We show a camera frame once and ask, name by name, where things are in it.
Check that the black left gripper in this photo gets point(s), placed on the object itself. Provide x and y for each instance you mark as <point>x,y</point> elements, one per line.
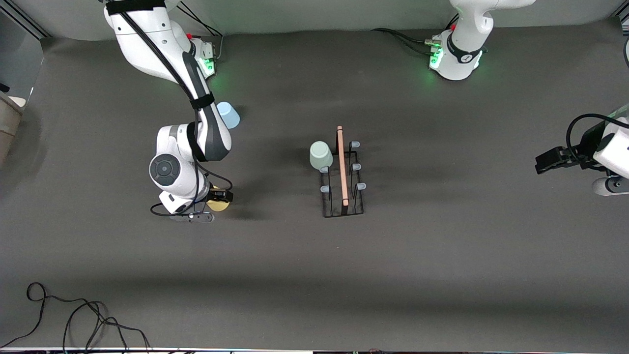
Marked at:
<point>584,148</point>

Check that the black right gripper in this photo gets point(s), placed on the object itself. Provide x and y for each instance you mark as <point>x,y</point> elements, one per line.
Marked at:
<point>219,195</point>

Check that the yellow plastic cup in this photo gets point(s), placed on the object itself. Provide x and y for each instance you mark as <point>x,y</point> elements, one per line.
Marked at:
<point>218,206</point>

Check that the pale green plastic cup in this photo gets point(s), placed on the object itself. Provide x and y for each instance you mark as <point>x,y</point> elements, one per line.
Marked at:
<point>321,155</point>

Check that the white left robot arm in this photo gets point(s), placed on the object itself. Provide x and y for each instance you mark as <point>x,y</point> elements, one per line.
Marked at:
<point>464,29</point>

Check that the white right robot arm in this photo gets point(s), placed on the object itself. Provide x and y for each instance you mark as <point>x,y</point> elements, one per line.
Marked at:
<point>147,44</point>

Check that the light blue plastic cup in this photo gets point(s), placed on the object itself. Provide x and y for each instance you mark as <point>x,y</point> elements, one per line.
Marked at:
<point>232,117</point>

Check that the dark grey table cloth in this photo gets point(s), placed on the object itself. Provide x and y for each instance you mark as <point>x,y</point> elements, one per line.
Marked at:
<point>393,295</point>

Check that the beige box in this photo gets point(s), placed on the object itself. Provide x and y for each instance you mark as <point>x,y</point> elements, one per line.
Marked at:
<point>10,128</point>

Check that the dark metal frame rail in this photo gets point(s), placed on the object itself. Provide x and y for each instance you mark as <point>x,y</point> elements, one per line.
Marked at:
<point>625,20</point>
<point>30,23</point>

